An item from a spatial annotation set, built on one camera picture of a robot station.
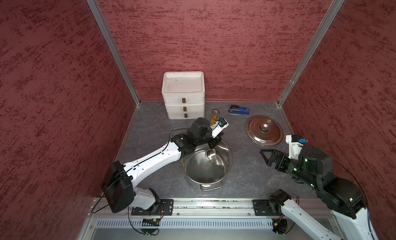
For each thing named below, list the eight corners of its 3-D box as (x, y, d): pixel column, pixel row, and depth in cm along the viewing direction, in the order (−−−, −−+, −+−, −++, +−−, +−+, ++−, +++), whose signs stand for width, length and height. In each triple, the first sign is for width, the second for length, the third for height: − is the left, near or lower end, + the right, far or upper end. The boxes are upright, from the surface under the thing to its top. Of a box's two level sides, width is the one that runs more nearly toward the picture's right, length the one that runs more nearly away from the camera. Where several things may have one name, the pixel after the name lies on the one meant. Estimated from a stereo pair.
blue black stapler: (229, 114, 116) (230, 110, 113) (228, 107, 120) (228, 104, 117) (248, 114, 116) (250, 110, 113) (246, 107, 120) (248, 104, 117)
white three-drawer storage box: (166, 120, 111) (158, 93, 91) (170, 98, 126) (164, 71, 106) (204, 120, 112) (205, 93, 91) (204, 98, 126) (204, 71, 106)
